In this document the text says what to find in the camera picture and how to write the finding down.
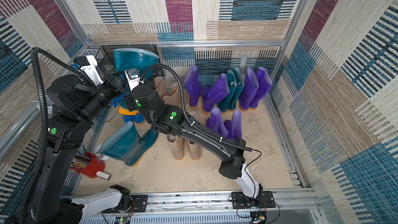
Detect teal boot front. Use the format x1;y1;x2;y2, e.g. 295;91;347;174
108;48;159;76

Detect short beige boot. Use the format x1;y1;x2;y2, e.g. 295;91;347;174
166;134;184;160

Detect short purple boot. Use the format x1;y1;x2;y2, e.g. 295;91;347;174
201;84;211;99
203;73;229;112

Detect short purple boot front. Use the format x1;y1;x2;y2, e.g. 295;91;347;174
203;73;229;112

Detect tall purple boot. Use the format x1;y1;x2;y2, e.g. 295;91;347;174
239;68;259;111
249;67;273;110

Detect beige boot front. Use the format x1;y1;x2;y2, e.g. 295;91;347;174
154;76;166;98

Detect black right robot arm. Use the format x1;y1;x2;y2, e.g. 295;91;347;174
124;63;263;204

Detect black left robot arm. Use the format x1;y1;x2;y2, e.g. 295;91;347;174
5;47;125;224

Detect blue rain boot upright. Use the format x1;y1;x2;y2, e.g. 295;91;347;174
111;95;138;123

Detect white small box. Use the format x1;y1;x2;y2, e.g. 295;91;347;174
96;171;110;180

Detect black wire mesh shelf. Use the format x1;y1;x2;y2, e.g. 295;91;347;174
95;45;158;78

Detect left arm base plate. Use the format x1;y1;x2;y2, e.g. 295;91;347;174
103;195;148;214

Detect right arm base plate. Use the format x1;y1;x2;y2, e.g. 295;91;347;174
229;191;276;209

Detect aluminium front rail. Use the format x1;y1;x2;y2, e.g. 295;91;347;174
71;188;327;224

